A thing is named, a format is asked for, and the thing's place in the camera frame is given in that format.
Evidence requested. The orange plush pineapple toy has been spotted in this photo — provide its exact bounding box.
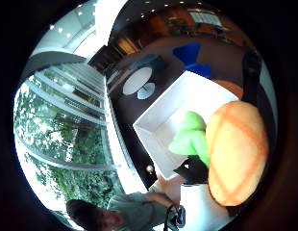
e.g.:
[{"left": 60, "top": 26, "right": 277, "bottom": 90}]
[{"left": 167, "top": 100, "right": 270, "bottom": 207}]

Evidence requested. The blue chair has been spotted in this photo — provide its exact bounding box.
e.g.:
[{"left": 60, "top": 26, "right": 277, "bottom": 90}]
[{"left": 172, "top": 42, "right": 212, "bottom": 79}]

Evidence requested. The white open box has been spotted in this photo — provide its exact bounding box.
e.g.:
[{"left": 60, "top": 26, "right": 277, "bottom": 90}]
[{"left": 132, "top": 70, "right": 240, "bottom": 181}]

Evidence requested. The the person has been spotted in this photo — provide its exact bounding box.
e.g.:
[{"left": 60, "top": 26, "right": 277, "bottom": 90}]
[{"left": 65, "top": 192, "right": 181, "bottom": 231}]

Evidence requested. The round grey stool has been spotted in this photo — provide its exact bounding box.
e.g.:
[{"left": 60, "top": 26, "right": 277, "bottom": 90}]
[{"left": 137, "top": 82, "right": 157, "bottom": 101}]

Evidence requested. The round white table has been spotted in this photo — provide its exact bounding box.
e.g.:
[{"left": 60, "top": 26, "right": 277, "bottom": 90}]
[{"left": 122, "top": 66, "right": 154, "bottom": 96}]

